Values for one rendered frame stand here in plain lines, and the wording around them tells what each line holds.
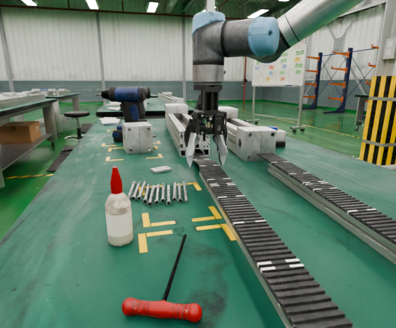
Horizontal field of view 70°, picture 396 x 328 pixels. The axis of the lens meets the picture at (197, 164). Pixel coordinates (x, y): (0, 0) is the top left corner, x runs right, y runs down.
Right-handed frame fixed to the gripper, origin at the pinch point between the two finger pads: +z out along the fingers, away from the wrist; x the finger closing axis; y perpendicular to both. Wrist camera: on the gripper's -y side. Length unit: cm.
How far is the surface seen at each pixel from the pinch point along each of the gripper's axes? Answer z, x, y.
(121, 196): -4.6, -18.8, 32.5
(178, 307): 1, -12, 48
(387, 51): -56, 265, -244
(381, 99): -2, 259, -234
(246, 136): -4.9, 14.2, -9.3
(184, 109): -8, 4, -75
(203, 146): -0.2, 2.7, -18.3
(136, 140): -1.4, -19.2, -25.8
